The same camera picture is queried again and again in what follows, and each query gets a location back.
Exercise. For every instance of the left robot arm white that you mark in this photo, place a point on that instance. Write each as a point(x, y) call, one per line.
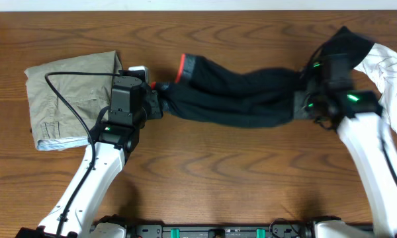
point(113, 138)

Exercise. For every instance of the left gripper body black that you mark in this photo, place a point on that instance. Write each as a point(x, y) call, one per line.
point(147, 110)

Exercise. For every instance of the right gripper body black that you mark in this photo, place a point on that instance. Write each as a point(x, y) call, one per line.
point(313, 104)

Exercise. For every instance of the folded khaki pants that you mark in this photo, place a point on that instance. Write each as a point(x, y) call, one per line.
point(54, 126)

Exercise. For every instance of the black leggings with red waistband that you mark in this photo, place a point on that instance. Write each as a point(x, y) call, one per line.
point(204, 91)

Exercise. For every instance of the white crumpled shirt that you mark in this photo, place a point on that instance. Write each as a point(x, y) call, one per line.
point(380, 65)

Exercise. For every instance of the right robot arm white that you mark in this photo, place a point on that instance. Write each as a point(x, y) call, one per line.
point(375, 157)

